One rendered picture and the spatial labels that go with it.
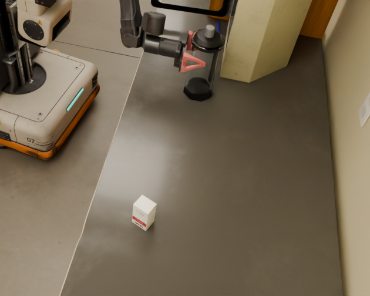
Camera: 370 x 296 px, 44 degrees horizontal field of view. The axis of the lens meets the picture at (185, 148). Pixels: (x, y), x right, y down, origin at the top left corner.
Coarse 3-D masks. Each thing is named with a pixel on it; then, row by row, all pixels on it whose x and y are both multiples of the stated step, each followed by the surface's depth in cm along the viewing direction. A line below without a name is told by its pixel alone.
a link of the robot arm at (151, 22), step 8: (144, 16) 143; (152, 16) 141; (160, 16) 141; (144, 24) 144; (152, 24) 142; (160, 24) 142; (152, 32) 143; (160, 32) 144; (128, 40) 147; (136, 40) 145
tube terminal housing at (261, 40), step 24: (240, 0) 142; (264, 0) 141; (288, 0) 145; (240, 24) 149; (264, 24) 147; (288, 24) 155; (240, 48) 156; (264, 48) 156; (288, 48) 167; (240, 72) 163; (264, 72) 168
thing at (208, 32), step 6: (204, 30) 143; (210, 30) 139; (198, 36) 140; (204, 36) 141; (210, 36) 140; (216, 36) 142; (198, 42) 140; (204, 42) 139; (210, 42) 139; (216, 42) 140; (222, 42) 142
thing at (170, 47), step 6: (180, 36) 147; (162, 42) 145; (168, 42) 145; (174, 42) 145; (162, 48) 145; (168, 48) 145; (174, 48) 145; (180, 48) 144; (162, 54) 147; (168, 54) 146; (174, 54) 146; (174, 60) 145
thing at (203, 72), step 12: (192, 36) 142; (192, 48) 144; (204, 48) 139; (216, 48) 140; (204, 60) 144; (216, 60) 146; (192, 72) 149; (204, 72) 147; (192, 84) 152; (204, 84) 151
